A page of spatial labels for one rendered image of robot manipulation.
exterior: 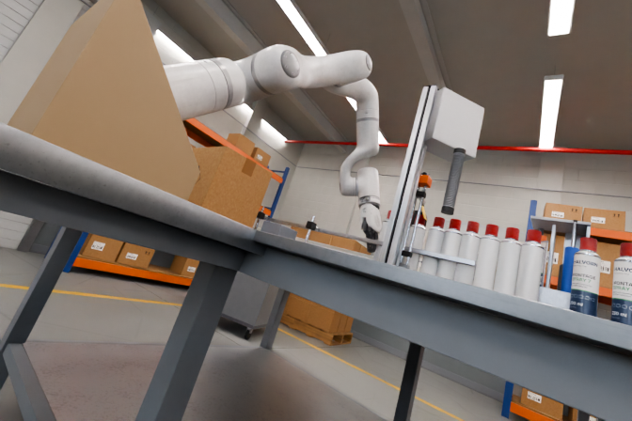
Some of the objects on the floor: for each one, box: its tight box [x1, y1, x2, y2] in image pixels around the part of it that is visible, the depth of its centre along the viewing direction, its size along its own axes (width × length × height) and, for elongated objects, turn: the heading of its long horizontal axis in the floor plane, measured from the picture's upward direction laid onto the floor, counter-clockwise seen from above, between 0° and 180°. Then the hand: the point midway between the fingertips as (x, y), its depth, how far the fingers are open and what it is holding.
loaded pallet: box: [280, 226, 371, 346], centre depth 485 cm, size 120×83×139 cm
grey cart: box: [221, 271, 290, 340], centre depth 350 cm, size 89×63×96 cm
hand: (371, 246), depth 115 cm, fingers closed, pressing on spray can
